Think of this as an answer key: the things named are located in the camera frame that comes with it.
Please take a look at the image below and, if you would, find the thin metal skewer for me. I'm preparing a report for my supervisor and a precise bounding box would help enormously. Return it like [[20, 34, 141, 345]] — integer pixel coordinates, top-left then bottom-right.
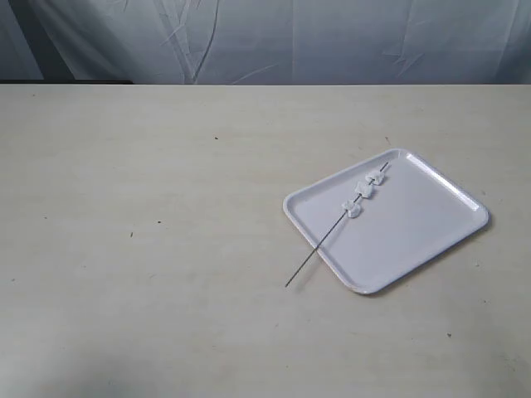
[[285, 162, 389, 288]]

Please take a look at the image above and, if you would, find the grey fabric backdrop curtain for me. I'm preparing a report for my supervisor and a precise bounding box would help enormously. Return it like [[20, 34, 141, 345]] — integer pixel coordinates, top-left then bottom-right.
[[1, 1, 530, 85]]

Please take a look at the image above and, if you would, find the white rectangular plastic tray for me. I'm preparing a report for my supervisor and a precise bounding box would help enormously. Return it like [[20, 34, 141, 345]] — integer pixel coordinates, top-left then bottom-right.
[[283, 148, 490, 294]]

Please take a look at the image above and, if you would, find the white foam piece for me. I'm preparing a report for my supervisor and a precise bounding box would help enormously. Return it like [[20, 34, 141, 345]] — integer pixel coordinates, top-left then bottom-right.
[[342, 200, 362, 219], [365, 170, 385, 185], [354, 181, 373, 199]]

